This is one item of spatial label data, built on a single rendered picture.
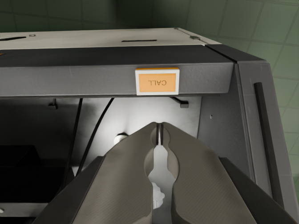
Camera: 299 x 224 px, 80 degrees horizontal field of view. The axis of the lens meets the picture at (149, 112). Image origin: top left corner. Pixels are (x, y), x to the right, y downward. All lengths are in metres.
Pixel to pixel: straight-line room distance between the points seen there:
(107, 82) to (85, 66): 0.03
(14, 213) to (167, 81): 0.33
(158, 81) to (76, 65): 0.10
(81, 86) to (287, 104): 1.47
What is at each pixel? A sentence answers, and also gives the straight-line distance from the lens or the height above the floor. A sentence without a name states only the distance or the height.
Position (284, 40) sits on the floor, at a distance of 1.40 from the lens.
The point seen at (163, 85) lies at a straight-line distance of 0.21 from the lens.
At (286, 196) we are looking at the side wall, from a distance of 0.22.
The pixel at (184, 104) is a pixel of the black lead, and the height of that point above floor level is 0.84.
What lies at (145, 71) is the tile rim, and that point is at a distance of 0.21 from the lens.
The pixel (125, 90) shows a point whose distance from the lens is 0.23.
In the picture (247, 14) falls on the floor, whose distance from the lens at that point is 1.27.
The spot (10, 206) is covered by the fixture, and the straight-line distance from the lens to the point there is 0.40.
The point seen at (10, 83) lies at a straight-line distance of 0.29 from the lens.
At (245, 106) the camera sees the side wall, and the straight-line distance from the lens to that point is 0.22.
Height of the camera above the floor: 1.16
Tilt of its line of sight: 63 degrees down
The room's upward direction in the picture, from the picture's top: 176 degrees counter-clockwise
